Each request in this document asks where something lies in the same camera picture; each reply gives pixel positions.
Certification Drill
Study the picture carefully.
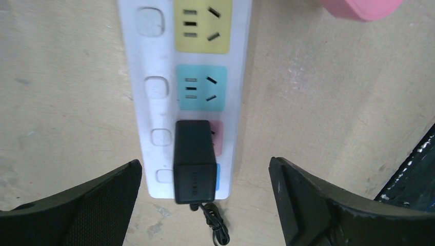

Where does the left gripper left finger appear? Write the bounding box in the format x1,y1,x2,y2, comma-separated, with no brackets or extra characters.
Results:
1,159,142,245

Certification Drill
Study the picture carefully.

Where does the white multicolour power strip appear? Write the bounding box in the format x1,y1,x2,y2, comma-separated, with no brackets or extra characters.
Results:
118,1,252,200

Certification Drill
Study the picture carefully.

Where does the black power adapter with switch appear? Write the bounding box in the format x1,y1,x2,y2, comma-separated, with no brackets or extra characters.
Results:
173,120,230,245

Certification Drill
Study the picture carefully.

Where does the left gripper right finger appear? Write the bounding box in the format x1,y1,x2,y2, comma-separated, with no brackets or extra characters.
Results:
268,157,434,245

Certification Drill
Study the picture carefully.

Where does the pink triangular power socket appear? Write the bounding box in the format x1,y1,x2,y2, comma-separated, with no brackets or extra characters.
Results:
319,0,402,22

